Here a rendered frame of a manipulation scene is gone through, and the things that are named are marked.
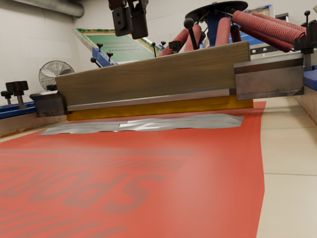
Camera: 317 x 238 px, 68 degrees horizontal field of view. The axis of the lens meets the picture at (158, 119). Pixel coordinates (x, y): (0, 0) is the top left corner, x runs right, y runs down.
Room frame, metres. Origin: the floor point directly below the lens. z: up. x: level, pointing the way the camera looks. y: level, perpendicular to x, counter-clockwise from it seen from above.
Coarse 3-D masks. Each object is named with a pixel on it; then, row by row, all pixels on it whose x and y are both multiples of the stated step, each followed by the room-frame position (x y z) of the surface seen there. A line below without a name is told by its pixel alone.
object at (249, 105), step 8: (216, 104) 0.37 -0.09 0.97; (224, 104) 0.37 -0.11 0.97; (232, 104) 0.36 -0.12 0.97; (240, 104) 0.36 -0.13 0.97; (248, 104) 0.35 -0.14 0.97; (120, 112) 0.45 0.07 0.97; (128, 112) 0.45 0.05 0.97; (136, 112) 0.44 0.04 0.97; (144, 112) 0.43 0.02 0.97; (152, 112) 0.42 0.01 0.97; (160, 112) 0.42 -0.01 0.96; (168, 112) 0.41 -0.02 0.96; (176, 112) 0.41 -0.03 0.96; (184, 112) 0.40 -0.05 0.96; (72, 120) 0.51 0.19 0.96
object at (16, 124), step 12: (300, 96) 0.34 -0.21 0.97; (312, 96) 0.25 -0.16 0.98; (312, 108) 0.25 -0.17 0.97; (0, 120) 0.45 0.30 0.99; (12, 120) 0.47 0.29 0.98; (24, 120) 0.50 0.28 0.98; (36, 120) 0.52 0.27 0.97; (48, 120) 0.55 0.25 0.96; (60, 120) 0.58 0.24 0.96; (312, 120) 0.25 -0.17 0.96; (0, 132) 0.45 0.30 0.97; (12, 132) 0.47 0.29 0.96
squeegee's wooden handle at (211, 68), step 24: (216, 48) 0.36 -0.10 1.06; (240, 48) 0.35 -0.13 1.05; (96, 72) 0.46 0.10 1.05; (120, 72) 0.44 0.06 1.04; (144, 72) 0.41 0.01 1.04; (168, 72) 0.40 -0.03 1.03; (192, 72) 0.38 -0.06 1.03; (216, 72) 0.36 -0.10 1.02; (72, 96) 0.49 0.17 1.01; (96, 96) 0.46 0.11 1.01; (120, 96) 0.44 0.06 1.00; (144, 96) 0.42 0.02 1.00
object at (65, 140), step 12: (84, 120) 0.53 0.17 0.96; (96, 120) 0.50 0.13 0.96; (108, 120) 0.48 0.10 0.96; (120, 120) 0.45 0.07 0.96; (36, 132) 0.45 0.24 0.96; (96, 132) 0.36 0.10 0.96; (108, 132) 0.35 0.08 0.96; (0, 144) 0.37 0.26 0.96; (12, 144) 0.36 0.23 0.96; (24, 144) 0.35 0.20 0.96; (36, 144) 0.33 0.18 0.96; (48, 144) 0.32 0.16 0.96; (60, 144) 0.31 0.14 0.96; (72, 144) 0.30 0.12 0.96; (84, 144) 0.29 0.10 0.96
